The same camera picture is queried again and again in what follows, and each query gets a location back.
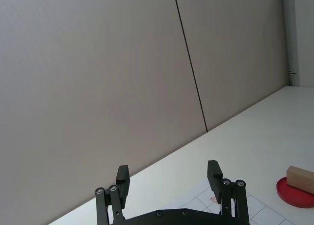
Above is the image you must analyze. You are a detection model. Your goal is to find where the white grid-lined paper mat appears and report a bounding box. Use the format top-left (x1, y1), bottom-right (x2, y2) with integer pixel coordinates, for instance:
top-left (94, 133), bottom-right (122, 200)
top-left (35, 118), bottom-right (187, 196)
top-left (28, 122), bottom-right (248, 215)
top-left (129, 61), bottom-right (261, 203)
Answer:
top-left (181, 180), bottom-right (314, 225)

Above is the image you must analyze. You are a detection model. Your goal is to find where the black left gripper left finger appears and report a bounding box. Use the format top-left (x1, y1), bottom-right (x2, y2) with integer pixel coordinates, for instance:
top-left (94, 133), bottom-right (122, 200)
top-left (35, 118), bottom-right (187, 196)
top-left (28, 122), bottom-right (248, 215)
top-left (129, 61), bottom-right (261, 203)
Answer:
top-left (95, 165), bottom-right (131, 225)

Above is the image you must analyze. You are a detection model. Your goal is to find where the round red plate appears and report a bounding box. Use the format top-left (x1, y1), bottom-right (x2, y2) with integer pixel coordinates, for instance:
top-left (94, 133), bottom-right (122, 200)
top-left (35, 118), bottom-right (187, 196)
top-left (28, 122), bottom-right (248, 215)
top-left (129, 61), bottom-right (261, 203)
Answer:
top-left (276, 175), bottom-right (314, 209)

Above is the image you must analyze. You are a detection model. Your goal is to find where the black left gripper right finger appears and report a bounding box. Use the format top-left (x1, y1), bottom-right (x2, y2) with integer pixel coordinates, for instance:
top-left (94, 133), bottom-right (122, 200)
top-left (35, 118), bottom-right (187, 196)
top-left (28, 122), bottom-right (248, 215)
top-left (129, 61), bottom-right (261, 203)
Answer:
top-left (207, 160), bottom-right (250, 225)

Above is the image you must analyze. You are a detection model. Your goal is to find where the light wooden block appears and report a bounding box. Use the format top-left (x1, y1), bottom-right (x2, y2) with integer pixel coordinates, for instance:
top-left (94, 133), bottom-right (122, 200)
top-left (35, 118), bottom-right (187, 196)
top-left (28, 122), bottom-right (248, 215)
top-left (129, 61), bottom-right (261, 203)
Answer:
top-left (286, 165), bottom-right (314, 195)

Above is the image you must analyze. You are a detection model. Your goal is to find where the white door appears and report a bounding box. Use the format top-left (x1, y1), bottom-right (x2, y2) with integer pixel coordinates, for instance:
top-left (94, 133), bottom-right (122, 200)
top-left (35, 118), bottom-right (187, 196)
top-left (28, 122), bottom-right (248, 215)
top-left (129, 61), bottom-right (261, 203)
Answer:
top-left (282, 0), bottom-right (314, 87)

